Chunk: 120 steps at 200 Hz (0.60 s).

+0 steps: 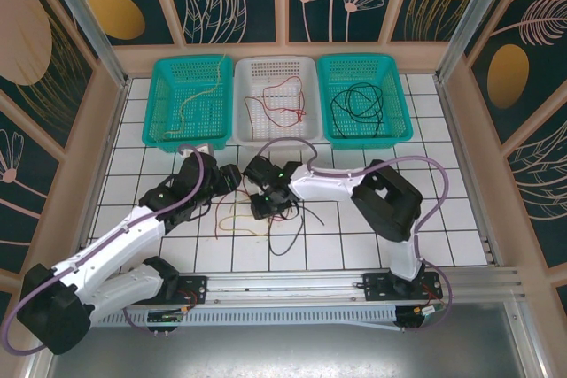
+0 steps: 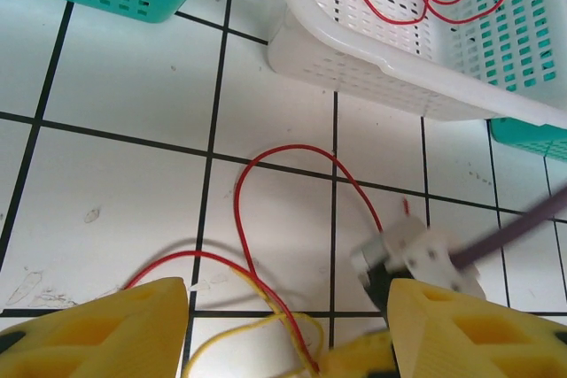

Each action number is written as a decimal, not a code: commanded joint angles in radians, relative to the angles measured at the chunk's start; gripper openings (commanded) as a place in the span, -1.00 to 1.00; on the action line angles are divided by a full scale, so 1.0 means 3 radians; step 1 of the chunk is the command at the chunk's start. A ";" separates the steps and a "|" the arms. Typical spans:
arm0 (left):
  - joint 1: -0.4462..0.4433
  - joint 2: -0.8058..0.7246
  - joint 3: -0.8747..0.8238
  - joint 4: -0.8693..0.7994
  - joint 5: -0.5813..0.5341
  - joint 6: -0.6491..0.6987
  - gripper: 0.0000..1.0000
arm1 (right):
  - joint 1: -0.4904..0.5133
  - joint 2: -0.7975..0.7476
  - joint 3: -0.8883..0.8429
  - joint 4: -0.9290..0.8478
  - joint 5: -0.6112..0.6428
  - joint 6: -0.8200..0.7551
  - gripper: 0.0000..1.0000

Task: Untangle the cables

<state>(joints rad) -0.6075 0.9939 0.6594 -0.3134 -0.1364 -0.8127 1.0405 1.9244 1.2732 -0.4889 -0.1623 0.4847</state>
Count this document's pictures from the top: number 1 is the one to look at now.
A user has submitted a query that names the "thin black cable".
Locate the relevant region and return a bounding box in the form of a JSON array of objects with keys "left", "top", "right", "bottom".
[
  {"left": 334, "top": 83, "right": 385, "bottom": 139},
  {"left": 330, "top": 84, "right": 384, "bottom": 125},
  {"left": 268, "top": 204, "right": 325, "bottom": 256}
]

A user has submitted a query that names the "white plastic mesh basket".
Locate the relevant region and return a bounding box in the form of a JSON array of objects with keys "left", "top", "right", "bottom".
[{"left": 233, "top": 55, "right": 324, "bottom": 152}]

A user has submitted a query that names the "teal plastic mesh basket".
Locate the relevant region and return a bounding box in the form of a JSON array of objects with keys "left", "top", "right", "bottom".
[
  {"left": 316, "top": 53, "right": 416, "bottom": 151},
  {"left": 141, "top": 55, "right": 235, "bottom": 154}
]

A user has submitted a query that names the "small black circuit board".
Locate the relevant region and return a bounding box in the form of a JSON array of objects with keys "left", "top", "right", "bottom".
[{"left": 147, "top": 310, "right": 185, "bottom": 324}]

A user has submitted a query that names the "grey metal sheet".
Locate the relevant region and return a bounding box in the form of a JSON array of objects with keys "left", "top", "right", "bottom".
[{"left": 26, "top": 323, "right": 540, "bottom": 378}]

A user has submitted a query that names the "purple sheathed cable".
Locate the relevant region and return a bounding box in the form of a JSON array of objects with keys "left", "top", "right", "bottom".
[
  {"left": 0, "top": 143, "right": 206, "bottom": 357},
  {"left": 259, "top": 138, "right": 454, "bottom": 334}
]

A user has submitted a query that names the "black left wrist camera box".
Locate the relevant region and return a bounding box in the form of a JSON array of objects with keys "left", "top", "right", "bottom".
[{"left": 220, "top": 164, "right": 244, "bottom": 194}]

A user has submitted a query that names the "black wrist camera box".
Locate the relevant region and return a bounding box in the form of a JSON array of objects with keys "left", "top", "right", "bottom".
[
  {"left": 220, "top": 164, "right": 244, "bottom": 194},
  {"left": 250, "top": 194, "right": 278, "bottom": 220}
]

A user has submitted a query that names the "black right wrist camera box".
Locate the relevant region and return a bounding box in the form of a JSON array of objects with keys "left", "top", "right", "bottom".
[{"left": 250, "top": 194, "right": 278, "bottom": 220}]

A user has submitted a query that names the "aluminium table side rail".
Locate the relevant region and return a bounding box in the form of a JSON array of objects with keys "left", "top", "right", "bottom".
[
  {"left": 66, "top": 79, "right": 132, "bottom": 274},
  {"left": 436, "top": 79, "right": 504, "bottom": 271}
]

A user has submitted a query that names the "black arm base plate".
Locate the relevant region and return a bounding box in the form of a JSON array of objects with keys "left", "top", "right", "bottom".
[
  {"left": 361, "top": 270, "right": 444, "bottom": 304},
  {"left": 167, "top": 274, "right": 209, "bottom": 306}
]

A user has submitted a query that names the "aluminium front rail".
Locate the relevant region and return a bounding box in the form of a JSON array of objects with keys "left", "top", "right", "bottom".
[{"left": 90, "top": 267, "right": 531, "bottom": 308}]

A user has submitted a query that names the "slotted grey cable duct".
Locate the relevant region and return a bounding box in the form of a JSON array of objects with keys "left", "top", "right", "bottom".
[{"left": 90, "top": 305, "right": 402, "bottom": 331}]

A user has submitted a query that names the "aluminium corner post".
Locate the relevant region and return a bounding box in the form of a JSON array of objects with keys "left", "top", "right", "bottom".
[
  {"left": 434, "top": 0, "right": 519, "bottom": 83},
  {"left": 35, "top": 0, "right": 130, "bottom": 88}
]

